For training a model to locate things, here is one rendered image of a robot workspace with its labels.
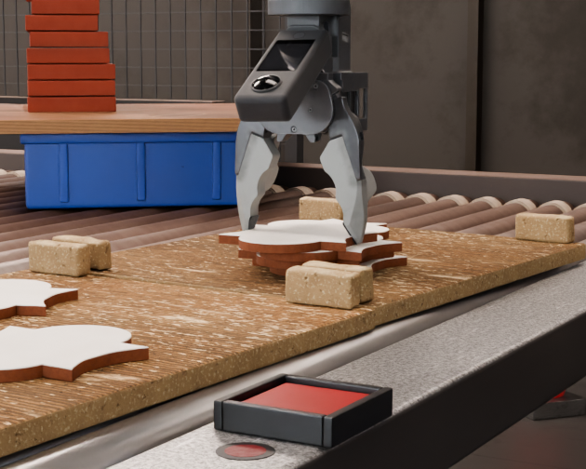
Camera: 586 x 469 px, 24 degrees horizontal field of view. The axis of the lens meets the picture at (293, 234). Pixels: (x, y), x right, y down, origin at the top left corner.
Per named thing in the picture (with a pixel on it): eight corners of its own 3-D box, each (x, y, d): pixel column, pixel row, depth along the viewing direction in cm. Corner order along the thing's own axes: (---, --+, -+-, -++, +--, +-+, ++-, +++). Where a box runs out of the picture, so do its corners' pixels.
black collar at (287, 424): (392, 415, 79) (392, 387, 79) (332, 448, 73) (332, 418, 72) (280, 399, 83) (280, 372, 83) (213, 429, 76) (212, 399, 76)
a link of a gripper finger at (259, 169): (273, 231, 125) (311, 140, 122) (243, 239, 120) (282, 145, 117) (245, 215, 126) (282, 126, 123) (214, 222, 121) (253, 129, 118)
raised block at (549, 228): (576, 243, 136) (576, 215, 136) (568, 245, 134) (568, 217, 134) (521, 238, 139) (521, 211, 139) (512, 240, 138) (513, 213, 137)
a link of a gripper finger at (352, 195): (406, 224, 119) (366, 127, 120) (381, 233, 114) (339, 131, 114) (377, 237, 120) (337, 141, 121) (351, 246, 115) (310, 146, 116)
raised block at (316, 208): (350, 223, 151) (350, 198, 151) (340, 225, 149) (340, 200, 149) (305, 220, 154) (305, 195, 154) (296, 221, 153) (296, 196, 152)
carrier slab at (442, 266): (586, 259, 136) (586, 243, 135) (375, 327, 102) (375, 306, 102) (297, 233, 155) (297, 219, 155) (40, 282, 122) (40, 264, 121)
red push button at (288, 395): (374, 417, 79) (375, 394, 79) (326, 443, 74) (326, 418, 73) (285, 404, 82) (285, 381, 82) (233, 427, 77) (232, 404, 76)
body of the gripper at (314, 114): (370, 138, 121) (371, 1, 120) (332, 143, 114) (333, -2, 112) (293, 135, 125) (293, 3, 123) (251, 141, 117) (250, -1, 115)
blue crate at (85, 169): (227, 183, 211) (227, 119, 210) (258, 206, 181) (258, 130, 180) (25, 187, 206) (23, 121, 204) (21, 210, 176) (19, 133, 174)
